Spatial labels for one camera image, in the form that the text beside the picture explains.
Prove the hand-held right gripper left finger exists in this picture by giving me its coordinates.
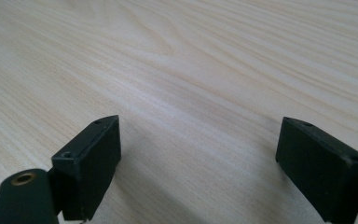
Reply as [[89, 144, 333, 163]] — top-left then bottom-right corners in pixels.
[[48, 114, 122, 222]]

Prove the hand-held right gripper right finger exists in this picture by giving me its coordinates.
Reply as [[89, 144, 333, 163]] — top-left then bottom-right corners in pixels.
[[274, 116, 358, 224]]

